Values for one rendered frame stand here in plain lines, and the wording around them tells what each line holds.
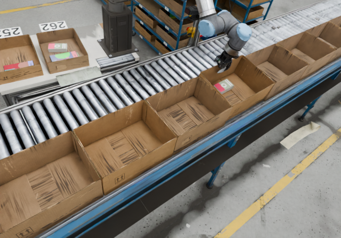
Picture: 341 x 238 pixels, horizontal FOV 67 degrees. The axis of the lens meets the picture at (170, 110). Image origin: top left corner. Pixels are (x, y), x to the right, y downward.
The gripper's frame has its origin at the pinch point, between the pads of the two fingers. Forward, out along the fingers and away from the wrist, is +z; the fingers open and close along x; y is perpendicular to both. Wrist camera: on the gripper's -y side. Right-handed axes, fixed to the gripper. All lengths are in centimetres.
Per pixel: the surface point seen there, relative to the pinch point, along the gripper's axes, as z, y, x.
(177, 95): 4.6, 34.7, 2.2
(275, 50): -1, -58, 3
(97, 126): 0, 86, 1
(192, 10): 7, -25, -59
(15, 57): 48, 100, -95
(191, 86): 1.5, 25.0, 1.5
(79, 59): 34, 65, -67
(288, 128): 90, -115, 56
